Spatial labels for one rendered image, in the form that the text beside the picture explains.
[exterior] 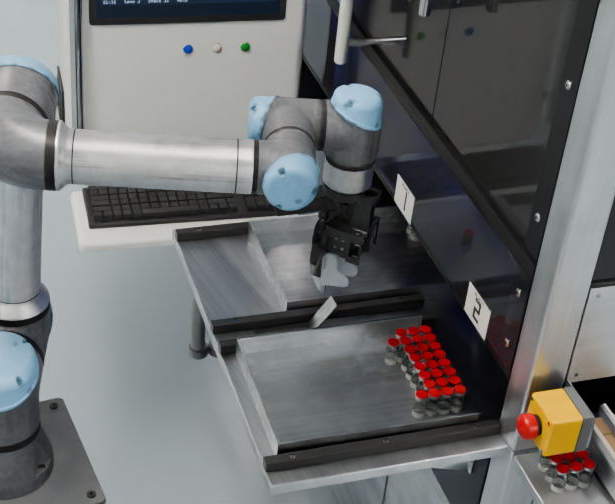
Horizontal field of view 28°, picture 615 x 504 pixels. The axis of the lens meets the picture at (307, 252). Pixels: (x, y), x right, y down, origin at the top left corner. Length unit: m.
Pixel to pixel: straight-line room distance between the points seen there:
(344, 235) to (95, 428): 1.53
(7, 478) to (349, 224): 0.66
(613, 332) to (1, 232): 0.94
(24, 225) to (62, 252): 1.98
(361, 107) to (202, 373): 1.77
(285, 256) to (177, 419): 1.02
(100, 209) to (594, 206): 1.16
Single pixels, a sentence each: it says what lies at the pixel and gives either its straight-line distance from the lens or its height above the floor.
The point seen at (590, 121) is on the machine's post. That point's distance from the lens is 1.72.
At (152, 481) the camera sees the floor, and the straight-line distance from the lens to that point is 3.16.
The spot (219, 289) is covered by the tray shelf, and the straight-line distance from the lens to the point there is 2.31.
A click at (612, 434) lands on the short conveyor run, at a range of 2.08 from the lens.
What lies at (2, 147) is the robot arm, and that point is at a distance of 1.71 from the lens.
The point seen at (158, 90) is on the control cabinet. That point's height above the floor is 1.02.
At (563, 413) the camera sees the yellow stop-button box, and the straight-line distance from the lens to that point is 1.93.
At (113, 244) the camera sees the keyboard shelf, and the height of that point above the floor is 0.80.
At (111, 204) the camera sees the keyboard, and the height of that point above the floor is 0.83.
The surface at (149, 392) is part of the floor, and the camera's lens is 3.40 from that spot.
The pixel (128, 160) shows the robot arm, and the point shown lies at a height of 1.39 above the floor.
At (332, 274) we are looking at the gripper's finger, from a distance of 1.97.
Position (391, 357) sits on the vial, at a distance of 2.16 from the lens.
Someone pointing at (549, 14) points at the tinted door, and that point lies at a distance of 1.83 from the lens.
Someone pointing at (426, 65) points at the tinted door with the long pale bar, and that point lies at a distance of 2.23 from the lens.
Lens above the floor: 2.28
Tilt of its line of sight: 35 degrees down
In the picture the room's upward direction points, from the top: 6 degrees clockwise
